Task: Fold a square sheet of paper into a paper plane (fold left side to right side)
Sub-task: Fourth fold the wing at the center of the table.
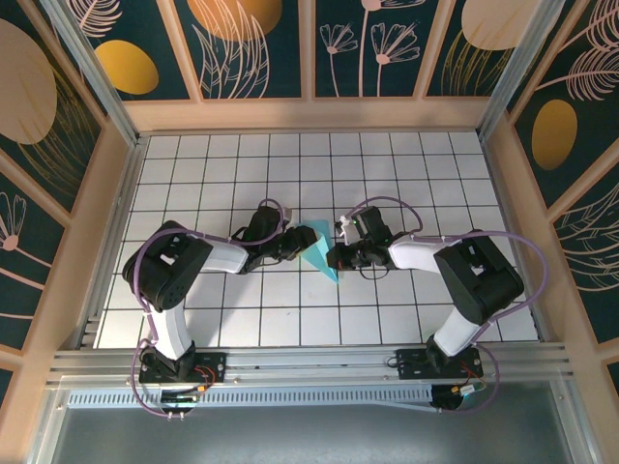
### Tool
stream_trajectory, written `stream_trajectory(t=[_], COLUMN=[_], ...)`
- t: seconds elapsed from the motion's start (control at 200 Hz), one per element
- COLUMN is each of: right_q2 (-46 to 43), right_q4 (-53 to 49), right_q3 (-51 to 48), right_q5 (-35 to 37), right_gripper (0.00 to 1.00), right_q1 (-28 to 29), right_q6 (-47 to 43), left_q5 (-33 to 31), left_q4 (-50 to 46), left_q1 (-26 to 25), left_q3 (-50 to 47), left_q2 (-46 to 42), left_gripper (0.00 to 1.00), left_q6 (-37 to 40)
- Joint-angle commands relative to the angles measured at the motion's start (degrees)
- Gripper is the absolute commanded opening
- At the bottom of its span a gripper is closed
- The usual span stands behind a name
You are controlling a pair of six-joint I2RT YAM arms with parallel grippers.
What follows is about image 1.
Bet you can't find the aluminium corner post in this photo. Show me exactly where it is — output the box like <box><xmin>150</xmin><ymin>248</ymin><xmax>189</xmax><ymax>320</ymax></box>
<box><xmin>475</xmin><ymin>0</ymin><xmax>568</xmax><ymax>141</ymax></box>
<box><xmin>38</xmin><ymin>0</ymin><xmax>146</xmax><ymax>149</ymax></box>

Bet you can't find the red wire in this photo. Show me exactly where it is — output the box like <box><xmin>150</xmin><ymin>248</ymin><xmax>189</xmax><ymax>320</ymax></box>
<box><xmin>458</xmin><ymin>362</ymin><xmax>485</xmax><ymax>388</ymax></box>
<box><xmin>192</xmin><ymin>364</ymin><xmax>219</xmax><ymax>391</ymax></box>

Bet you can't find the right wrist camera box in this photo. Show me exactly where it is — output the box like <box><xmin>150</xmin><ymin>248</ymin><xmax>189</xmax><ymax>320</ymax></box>
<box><xmin>336</xmin><ymin>216</ymin><xmax>358</xmax><ymax>246</ymax></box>

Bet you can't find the long aluminium mounting rail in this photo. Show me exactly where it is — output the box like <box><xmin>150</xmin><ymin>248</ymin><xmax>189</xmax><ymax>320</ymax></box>
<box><xmin>45</xmin><ymin>341</ymin><xmax>576</xmax><ymax>388</ymax></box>

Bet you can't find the light blue cloth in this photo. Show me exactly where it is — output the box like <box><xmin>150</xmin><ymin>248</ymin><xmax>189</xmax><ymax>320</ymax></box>
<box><xmin>299</xmin><ymin>219</ymin><xmax>342</xmax><ymax>285</ymax></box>

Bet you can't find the grey metal sheet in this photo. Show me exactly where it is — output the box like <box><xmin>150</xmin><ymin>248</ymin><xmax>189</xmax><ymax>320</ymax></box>
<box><xmin>47</xmin><ymin>403</ymin><xmax>579</xmax><ymax>464</ymax></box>

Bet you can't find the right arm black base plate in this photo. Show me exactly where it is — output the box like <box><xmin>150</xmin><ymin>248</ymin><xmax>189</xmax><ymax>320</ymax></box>
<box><xmin>395</xmin><ymin>348</ymin><xmax>484</xmax><ymax>381</ymax></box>

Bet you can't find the aluminium frame profile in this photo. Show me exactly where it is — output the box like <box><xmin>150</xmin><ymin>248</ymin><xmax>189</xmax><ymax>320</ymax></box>
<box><xmin>26</xmin><ymin>386</ymin><xmax>69</xmax><ymax>464</ymax></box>
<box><xmin>555</xmin><ymin>381</ymin><xmax>597</xmax><ymax>464</ymax></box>

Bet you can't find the aluminium table side rail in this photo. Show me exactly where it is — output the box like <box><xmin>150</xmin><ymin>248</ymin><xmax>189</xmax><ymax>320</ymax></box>
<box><xmin>478</xmin><ymin>134</ymin><xmax>555</xmax><ymax>344</ymax></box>
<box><xmin>76</xmin><ymin>137</ymin><xmax>146</xmax><ymax>349</ymax></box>

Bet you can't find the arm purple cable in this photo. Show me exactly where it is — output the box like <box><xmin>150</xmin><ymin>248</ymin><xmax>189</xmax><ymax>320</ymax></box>
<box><xmin>130</xmin><ymin>197</ymin><xmax>291</xmax><ymax>421</ymax></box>
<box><xmin>345</xmin><ymin>195</ymin><xmax>550</xmax><ymax>417</ymax></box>

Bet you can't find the slotted grey cable duct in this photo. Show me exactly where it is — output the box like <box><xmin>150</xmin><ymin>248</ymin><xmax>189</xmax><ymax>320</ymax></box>
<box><xmin>67</xmin><ymin>384</ymin><xmax>434</xmax><ymax>412</ymax></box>

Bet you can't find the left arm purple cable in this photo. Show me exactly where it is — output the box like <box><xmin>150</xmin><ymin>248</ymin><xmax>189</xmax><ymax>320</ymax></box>
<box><xmin>130</xmin><ymin>197</ymin><xmax>291</xmax><ymax>421</ymax></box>

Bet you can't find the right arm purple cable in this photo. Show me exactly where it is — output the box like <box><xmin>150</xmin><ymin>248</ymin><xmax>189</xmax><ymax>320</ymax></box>
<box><xmin>345</xmin><ymin>195</ymin><xmax>550</xmax><ymax>417</ymax></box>

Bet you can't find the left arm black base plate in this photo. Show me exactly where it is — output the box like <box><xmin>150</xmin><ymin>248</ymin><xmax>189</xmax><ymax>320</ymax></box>
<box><xmin>138</xmin><ymin>351</ymin><xmax>228</xmax><ymax>386</ymax></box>

